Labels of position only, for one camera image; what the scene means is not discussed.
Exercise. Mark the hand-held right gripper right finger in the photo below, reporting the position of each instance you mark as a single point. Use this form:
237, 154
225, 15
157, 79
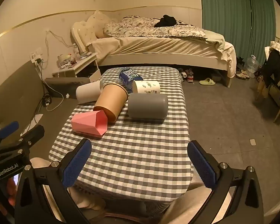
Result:
201, 165

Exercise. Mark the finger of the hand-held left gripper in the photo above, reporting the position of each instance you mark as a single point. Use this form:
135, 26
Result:
7, 128
33, 133

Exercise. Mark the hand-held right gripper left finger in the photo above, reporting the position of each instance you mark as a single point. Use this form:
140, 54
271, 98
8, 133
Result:
76, 165

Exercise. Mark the pink angular cup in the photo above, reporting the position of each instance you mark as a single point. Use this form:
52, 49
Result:
84, 122

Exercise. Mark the white plastic cup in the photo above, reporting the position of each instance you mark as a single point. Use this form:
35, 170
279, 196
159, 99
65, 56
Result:
87, 92

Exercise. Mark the brown paper cup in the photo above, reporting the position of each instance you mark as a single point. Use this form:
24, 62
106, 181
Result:
109, 100

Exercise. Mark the grey plastic cup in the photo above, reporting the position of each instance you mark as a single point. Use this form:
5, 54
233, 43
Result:
147, 106

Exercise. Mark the white printed paper cup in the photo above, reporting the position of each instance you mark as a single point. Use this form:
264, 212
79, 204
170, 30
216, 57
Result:
150, 87

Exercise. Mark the person's left hand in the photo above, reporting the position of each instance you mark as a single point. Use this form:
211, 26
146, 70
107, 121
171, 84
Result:
11, 191

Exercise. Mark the person's left leg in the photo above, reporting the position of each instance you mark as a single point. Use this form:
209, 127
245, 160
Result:
88, 198

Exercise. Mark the person's leg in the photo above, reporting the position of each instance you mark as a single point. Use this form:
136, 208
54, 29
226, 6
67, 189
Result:
191, 205
88, 198

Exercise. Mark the person's right leg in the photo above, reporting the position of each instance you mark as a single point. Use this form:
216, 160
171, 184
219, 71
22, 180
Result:
191, 205

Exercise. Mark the small white paper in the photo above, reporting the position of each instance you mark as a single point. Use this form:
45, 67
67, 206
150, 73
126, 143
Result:
252, 141

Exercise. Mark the dark grey floor cushion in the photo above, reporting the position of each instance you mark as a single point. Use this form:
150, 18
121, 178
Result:
65, 85

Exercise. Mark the grey white checked tablecloth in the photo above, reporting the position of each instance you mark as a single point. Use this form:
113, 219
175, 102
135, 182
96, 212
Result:
135, 149

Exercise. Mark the white nightstand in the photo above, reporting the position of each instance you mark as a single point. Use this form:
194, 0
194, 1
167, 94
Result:
84, 66

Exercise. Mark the green slipper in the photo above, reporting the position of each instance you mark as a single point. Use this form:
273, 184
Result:
206, 82

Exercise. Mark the grey sneakers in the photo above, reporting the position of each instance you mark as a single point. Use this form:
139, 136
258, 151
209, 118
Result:
189, 75

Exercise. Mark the clear bottle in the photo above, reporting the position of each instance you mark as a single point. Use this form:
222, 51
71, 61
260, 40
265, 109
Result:
75, 51

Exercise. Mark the beige sneakers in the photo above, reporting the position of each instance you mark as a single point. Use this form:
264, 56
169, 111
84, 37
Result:
242, 75

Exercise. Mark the blue label water bottle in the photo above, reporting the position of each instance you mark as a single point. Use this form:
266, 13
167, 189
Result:
127, 75

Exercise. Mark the large clear water jug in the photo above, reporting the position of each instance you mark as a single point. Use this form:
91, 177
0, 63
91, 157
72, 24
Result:
252, 66

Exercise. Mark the dark jacket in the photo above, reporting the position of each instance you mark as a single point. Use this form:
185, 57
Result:
274, 65

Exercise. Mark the white bed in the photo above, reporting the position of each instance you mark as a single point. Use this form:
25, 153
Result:
158, 49

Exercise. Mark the cream pillow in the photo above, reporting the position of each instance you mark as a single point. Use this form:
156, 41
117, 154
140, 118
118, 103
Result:
95, 23

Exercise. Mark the light green blanket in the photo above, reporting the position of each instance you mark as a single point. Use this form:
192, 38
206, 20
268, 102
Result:
215, 39

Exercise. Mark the black clothes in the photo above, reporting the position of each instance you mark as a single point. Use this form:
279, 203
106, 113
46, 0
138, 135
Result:
165, 21

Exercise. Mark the patterned quilt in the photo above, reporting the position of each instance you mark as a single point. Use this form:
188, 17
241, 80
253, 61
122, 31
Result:
140, 28

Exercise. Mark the green curtain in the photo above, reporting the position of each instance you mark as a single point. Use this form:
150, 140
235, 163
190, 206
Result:
226, 14

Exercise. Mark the white wall power strip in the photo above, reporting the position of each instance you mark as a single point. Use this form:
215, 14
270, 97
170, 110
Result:
36, 57

